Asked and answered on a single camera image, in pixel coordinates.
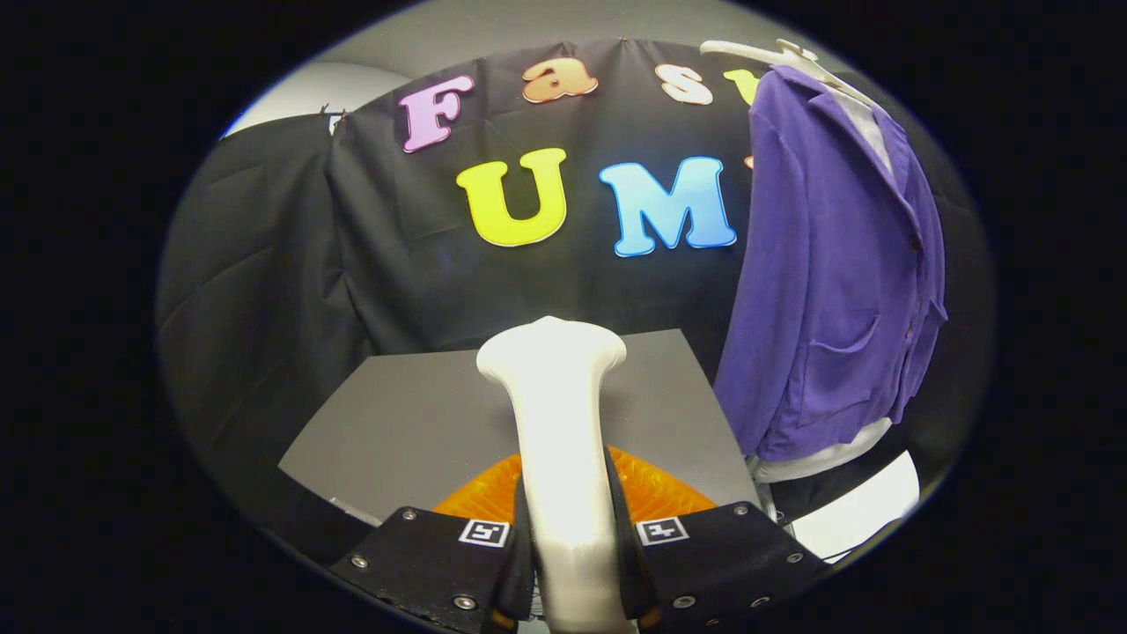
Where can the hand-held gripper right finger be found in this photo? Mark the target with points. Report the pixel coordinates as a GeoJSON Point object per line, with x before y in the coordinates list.
{"type": "Point", "coordinates": [731, 559]}

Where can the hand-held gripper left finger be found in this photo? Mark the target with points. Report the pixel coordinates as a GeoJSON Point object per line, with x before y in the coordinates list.
{"type": "Point", "coordinates": [423, 555]}

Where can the white garment steamer head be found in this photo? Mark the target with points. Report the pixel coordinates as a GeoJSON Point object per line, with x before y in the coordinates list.
{"type": "Point", "coordinates": [559, 423]}

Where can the purple jacket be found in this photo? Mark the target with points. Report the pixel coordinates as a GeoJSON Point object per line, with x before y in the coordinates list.
{"type": "Point", "coordinates": [828, 291]}

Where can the white undershirt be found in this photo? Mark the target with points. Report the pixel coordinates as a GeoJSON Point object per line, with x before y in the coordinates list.
{"type": "Point", "coordinates": [867, 132]}

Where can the white clothes hanger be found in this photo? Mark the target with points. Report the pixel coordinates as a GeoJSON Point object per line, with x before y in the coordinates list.
{"type": "Point", "coordinates": [792, 57]}

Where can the grey cabinet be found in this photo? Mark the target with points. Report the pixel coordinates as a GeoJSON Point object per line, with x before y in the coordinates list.
{"type": "Point", "coordinates": [414, 423]}

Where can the white flat board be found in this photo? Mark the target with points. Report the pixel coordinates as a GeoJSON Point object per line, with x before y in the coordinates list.
{"type": "Point", "coordinates": [867, 506]}

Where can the black backdrop cloth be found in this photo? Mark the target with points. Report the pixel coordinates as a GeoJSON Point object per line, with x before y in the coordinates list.
{"type": "Point", "coordinates": [370, 255]}

